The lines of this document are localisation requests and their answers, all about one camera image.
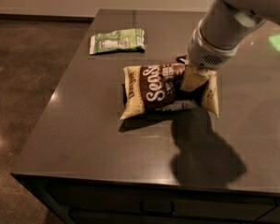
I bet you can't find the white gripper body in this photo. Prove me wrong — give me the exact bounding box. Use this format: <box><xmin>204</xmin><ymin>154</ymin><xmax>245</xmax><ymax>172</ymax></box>
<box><xmin>188</xmin><ymin>20</ymin><xmax>239</xmax><ymax>70</ymax></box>

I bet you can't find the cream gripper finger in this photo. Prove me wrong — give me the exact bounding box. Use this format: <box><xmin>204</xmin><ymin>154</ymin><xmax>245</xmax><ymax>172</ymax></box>
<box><xmin>180</xmin><ymin>64</ymin><xmax>209</xmax><ymax>92</ymax></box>

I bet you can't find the brown Late July chip bag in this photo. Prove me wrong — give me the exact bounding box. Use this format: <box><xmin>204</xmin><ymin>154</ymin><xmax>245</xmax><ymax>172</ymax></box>
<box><xmin>120</xmin><ymin>63</ymin><xmax>219</xmax><ymax>119</ymax></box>

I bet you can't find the black rxbar chocolate bar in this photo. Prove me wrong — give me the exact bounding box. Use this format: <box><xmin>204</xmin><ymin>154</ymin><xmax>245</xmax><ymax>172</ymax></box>
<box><xmin>175</xmin><ymin>55</ymin><xmax>188</xmax><ymax>64</ymax></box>

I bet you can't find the green snack bag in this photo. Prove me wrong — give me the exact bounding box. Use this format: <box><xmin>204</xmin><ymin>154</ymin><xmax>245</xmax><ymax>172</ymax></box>
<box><xmin>89</xmin><ymin>28</ymin><xmax>145</xmax><ymax>55</ymax></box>

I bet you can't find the dark cabinet drawer front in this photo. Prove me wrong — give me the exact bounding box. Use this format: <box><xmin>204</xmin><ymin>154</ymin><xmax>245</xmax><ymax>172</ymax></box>
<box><xmin>47</xmin><ymin>184</ymin><xmax>280</xmax><ymax>224</ymax></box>

